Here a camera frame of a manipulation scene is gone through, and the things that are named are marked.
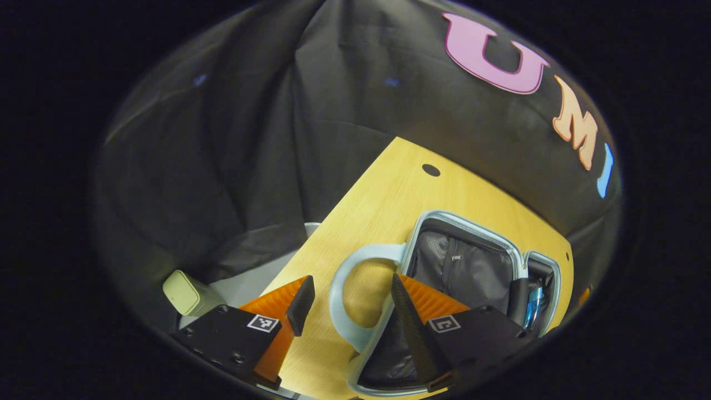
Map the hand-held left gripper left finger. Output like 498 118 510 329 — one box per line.
171 274 317 391

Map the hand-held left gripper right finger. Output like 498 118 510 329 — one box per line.
390 273 537 393

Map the teal skin care tube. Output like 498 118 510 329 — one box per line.
525 284 545 332

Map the pale blue suitcase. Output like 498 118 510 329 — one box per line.
328 210 562 397

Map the cream plastic box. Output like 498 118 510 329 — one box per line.
162 270 226 318

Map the black backdrop cloth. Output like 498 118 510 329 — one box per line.
92 0 623 334

